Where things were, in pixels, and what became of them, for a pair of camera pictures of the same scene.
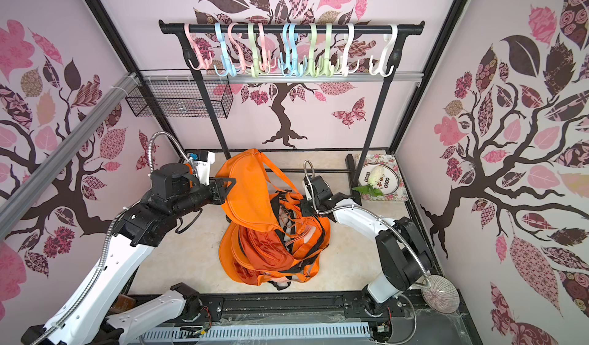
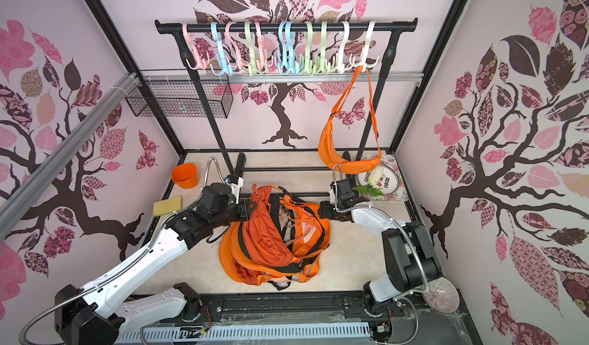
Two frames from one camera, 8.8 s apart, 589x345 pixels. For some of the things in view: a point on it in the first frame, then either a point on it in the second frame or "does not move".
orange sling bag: (248, 201) to (327, 152)
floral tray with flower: (380, 179) does not move
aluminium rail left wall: (19, 200) does not move
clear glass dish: (442, 295) does not move
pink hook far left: (205, 64) does not move
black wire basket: (182, 99) does not move
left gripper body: (205, 194) to (239, 212)
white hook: (392, 34) to (369, 37)
